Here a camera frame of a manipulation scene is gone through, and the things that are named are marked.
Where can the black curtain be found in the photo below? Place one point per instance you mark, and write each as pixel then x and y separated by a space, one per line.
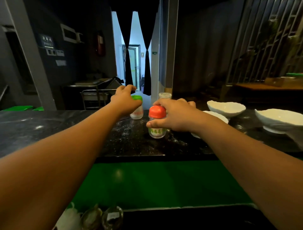
pixel 125 35
pixel 147 47

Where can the metal lattice screen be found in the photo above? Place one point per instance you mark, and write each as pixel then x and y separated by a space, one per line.
pixel 267 42

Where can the red fire extinguisher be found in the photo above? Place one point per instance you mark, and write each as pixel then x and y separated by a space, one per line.
pixel 100 43

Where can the person's right hand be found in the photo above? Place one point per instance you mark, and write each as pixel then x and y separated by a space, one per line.
pixel 182 117

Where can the green stool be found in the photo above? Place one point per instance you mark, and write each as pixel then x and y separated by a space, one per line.
pixel 17 108

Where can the person's left thumb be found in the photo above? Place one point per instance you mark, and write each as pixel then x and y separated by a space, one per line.
pixel 135 105

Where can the person's right thumb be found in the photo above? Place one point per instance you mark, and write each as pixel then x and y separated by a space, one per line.
pixel 157 123

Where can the steel work table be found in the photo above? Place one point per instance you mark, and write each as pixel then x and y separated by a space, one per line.
pixel 87 83

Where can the green lid shaker jar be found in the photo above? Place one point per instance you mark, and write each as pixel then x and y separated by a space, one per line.
pixel 137 115

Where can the person's left hand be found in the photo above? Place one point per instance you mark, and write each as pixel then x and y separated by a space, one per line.
pixel 123 104

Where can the red lid shaker jar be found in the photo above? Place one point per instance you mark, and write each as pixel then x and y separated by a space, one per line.
pixel 157 112

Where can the glass door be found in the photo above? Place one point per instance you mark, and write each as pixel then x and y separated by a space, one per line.
pixel 133 64

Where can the person's left forearm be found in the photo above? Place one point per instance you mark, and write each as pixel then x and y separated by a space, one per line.
pixel 59 161

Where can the clear glass jar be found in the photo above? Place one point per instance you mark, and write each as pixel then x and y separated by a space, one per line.
pixel 165 95

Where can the white wavy rim bowl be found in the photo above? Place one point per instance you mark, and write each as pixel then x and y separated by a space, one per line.
pixel 226 108
pixel 279 119

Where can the white plastic bag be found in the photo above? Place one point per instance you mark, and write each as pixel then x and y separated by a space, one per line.
pixel 69 219

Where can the clear plastic container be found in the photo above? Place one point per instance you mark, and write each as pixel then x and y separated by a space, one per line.
pixel 91 218

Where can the metal trolley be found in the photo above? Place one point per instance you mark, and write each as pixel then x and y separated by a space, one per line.
pixel 94 97

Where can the person's right forearm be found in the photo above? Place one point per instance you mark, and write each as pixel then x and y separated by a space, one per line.
pixel 255 165

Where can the wooden side table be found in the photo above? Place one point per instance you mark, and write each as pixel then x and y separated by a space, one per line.
pixel 267 87

